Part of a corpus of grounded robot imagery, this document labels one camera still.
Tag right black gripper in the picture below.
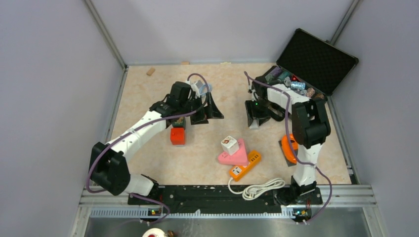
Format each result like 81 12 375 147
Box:
245 98 271 126

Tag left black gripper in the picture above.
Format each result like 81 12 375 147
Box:
179 92 223 125

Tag red cube socket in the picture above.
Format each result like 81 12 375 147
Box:
170 127 186 146

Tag white cube socket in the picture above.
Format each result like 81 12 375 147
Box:
220 136 240 156

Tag pink triangular power strip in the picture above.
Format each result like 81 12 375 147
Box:
217 138 248 165

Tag orange power strip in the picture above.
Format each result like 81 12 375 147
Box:
229 150 262 182

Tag green cube socket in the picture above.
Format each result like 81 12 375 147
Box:
171 117 186 129

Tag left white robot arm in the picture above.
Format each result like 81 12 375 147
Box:
88 81 224 204

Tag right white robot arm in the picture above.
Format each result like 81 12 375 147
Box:
244 72 331 203

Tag grey mat under toy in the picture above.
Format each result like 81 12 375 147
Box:
279 139 296 167

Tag small wooden block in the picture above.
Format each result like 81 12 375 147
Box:
146 67 156 76

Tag black open case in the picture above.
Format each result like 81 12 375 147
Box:
257 29 359 103

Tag red white emergency button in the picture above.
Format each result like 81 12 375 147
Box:
142 228 169 237

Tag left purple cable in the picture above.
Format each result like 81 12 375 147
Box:
85 73 211 226

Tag purple cable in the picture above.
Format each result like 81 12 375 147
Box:
85 73 211 226
243 71 333 224

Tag blue power strip with cable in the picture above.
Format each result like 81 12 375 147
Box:
198 84 212 96

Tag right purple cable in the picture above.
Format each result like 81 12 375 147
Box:
243 71 333 224

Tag white coiled cable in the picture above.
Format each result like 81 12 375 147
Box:
227 176 286 201

